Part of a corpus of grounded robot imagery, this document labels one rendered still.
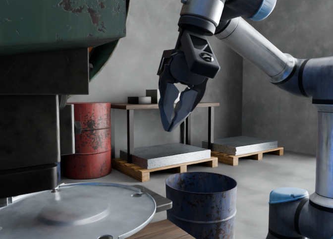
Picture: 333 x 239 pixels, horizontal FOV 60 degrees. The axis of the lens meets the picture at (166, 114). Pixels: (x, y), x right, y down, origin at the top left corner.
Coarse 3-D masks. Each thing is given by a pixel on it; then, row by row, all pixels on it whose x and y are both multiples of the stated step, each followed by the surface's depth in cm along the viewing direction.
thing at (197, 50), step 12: (192, 36) 51; (204, 36) 54; (192, 48) 47; (204, 48) 49; (192, 60) 46; (204, 60) 45; (216, 60) 47; (192, 72) 46; (204, 72) 46; (216, 72) 46
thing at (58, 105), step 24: (0, 96) 38; (24, 96) 39; (48, 96) 41; (0, 120) 38; (24, 120) 40; (48, 120) 41; (72, 120) 46; (0, 144) 38; (24, 144) 40; (48, 144) 42; (72, 144) 46; (0, 168) 38
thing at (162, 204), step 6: (138, 186) 66; (144, 192) 62; (150, 192) 62; (156, 198) 58; (162, 198) 58; (156, 204) 55; (162, 204) 55; (168, 204) 56; (156, 210) 54; (162, 210) 55
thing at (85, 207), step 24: (48, 192) 61; (72, 192) 61; (96, 192) 61; (120, 192) 61; (0, 216) 49; (24, 216) 49; (48, 216) 48; (72, 216) 48; (96, 216) 48; (120, 216) 49; (144, 216) 49
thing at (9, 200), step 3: (3, 198) 43; (6, 198) 43; (9, 198) 44; (0, 201) 43; (3, 201) 43; (6, 201) 43; (9, 201) 45; (12, 201) 45; (0, 204) 43; (3, 204) 43; (6, 204) 43; (0, 207) 43
